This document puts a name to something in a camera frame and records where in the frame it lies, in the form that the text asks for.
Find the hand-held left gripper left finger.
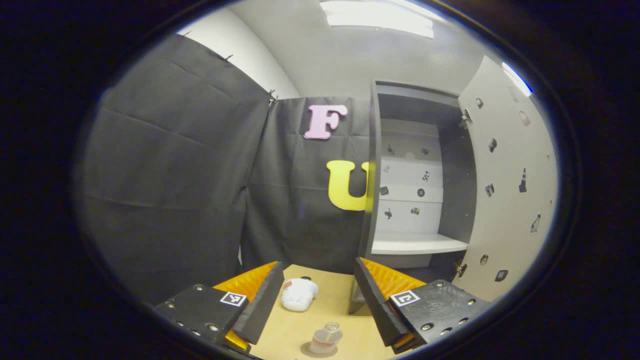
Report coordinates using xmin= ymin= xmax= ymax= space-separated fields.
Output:
xmin=154 ymin=261 xmax=286 ymax=357

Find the grey cabinet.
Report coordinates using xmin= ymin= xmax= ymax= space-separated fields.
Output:
xmin=348 ymin=79 xmax=478 ymax=316

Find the large ceiling light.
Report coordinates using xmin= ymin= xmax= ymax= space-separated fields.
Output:
xmin=320 ymin=0 xmax=436 ymax=39

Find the clear bottle with pink label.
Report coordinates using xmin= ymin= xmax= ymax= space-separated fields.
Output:
xmin=309 ymin=322 xmax=344 ymax=356

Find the black backdrop cloth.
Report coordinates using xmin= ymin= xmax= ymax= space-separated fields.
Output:
xmin=75 ymin=32 xmax=373 ymax=306

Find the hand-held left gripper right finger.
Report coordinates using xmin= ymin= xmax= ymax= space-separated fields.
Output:
xmin=354 ymin=257 xmax=496 ymax=356

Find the brown round coaster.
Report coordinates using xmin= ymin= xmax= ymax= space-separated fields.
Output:
xmin=300 ymin=341 xmax=341 ymax=359

